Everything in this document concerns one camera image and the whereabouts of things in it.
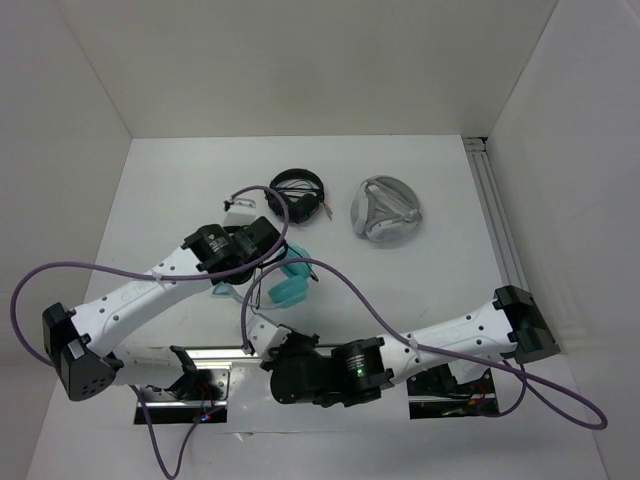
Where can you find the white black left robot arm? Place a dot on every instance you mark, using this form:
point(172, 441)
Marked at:
point(85, 343)

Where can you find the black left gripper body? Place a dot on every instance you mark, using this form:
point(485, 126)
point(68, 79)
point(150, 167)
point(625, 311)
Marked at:
point(242, 277)

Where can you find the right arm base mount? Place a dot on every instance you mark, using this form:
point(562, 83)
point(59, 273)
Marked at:
point(436, 394)

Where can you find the grey white headphones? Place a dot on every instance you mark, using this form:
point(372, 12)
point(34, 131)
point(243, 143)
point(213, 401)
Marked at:
point(385, 210)

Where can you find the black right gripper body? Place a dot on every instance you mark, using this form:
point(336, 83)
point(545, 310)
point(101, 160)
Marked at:
point(297, 347)

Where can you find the teal cat-ear headphones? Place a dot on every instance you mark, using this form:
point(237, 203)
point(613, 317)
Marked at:
point(294, 289)

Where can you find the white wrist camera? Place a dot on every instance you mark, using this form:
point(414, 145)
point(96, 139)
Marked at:
point(239, 212)
point(263, 337)

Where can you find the black headphones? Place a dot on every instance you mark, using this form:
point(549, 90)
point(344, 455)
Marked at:
point(298, 191)

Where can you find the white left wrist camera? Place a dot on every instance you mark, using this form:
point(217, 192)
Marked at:
point(239, 212)

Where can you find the aluminium side rail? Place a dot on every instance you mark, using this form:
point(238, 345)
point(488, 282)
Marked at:
point(507, 256)

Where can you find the aluminium front rail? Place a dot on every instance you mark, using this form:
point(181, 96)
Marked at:
point(232, 355)

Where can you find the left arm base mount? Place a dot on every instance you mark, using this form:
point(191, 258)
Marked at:
point(206, 401)

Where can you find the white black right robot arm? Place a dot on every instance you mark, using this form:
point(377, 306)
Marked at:
point(510, 326)

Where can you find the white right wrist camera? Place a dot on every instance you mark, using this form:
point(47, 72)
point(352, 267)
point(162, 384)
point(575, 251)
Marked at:
point(263, 337)

